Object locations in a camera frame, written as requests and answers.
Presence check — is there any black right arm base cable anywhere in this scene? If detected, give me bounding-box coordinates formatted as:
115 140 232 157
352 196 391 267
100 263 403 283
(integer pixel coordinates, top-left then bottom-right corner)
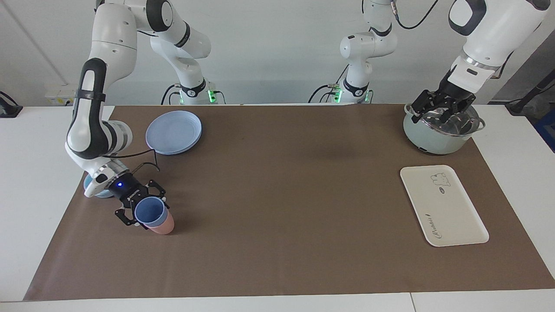
161 84 182 105

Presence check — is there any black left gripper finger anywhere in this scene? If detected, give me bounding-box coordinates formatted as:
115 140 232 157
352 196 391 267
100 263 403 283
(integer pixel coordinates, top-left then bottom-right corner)
448 95 476 127
410 89 439 119

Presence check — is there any blue crate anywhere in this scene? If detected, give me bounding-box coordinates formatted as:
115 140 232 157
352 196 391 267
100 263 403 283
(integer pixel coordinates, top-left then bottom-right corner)
532 108 555 153

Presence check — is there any pink cup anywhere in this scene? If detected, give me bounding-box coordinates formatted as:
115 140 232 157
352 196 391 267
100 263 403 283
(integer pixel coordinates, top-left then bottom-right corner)
144 208 175 235

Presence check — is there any blue ribbed cup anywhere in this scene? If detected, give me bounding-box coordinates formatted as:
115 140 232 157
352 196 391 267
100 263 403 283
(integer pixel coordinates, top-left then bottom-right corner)
134 197 168 228

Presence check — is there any brown paper table mat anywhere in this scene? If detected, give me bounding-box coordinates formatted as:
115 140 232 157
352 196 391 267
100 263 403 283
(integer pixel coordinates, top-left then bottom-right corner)
23 104 555 302

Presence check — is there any black device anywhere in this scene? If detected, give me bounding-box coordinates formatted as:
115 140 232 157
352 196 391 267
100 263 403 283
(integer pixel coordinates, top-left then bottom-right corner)
0 91 23 118

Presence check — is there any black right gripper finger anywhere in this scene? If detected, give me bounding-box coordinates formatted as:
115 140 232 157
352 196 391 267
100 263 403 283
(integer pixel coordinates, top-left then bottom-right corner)
114 204 142 227
144 179 169 209

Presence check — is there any light blue bowl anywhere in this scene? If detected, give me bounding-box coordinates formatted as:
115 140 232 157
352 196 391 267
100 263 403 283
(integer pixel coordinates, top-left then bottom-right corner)
83 173 114 199

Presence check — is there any cream rabbit print tray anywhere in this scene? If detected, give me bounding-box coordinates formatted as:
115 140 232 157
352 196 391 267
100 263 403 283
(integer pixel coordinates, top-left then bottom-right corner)
399 165 490 248

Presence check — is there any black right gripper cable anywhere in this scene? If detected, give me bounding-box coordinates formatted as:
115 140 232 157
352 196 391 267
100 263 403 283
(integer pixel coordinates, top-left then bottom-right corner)
114 149 161 172

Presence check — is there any black stand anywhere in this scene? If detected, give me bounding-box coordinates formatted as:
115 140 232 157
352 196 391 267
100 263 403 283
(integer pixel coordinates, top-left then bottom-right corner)
505 80 555 116

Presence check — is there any green electric cooking pot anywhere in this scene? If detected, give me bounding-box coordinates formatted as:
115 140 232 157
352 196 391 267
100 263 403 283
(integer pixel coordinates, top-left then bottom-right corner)
402 103 486 156

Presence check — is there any black arm base cable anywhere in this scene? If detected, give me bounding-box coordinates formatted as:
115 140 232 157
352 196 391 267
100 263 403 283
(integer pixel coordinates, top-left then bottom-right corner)
309 65 349 104
161 84 182 105

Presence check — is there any black left arm base cable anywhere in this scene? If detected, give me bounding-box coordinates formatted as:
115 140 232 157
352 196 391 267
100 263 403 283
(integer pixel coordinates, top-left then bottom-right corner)
309 65 349 104

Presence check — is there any pale blue plate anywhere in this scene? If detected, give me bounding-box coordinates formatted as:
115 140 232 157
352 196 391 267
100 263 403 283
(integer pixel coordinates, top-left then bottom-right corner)
145 110 203 156

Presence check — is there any black left arm upper cable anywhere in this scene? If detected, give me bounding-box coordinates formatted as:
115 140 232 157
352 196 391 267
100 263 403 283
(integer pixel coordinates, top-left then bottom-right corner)
390 0 439 30

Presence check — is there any white wall power strip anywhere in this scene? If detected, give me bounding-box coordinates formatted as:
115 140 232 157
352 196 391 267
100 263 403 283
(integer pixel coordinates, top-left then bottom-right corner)
45 87 79 106

